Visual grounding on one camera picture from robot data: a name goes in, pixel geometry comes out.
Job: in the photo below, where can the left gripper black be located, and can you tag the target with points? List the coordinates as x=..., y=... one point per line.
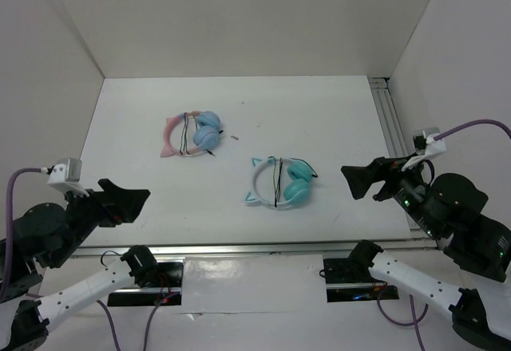
x=118, y=204

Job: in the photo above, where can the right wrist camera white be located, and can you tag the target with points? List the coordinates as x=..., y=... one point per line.
x=426, y=147

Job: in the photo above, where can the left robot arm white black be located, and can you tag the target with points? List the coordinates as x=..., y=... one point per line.
x=45, y=238

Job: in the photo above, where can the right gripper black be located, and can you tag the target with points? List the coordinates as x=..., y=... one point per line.
x=358, y=176

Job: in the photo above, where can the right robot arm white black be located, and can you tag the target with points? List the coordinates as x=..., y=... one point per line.
x=447, y=207

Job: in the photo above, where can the aluminium side rail right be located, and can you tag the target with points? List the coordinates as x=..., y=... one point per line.
x=388, y=117

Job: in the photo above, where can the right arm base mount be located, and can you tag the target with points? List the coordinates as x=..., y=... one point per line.
x=345, y=282

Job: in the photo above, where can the aluminium table edge rail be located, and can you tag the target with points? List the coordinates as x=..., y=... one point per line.
x=286, y=248

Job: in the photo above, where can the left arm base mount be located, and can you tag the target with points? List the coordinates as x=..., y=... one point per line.
x=165, y=286

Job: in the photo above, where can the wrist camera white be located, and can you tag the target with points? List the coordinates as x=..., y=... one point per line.
x=426, y=147
x=64, y=177

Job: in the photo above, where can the teal white cat-ear headphones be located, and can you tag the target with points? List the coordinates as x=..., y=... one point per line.
x=292, y=179

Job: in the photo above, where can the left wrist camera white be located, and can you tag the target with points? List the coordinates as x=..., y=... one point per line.
x=64, y=177

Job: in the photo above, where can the pink blue cat-ear headphones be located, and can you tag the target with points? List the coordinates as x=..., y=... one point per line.
x=205, y=139

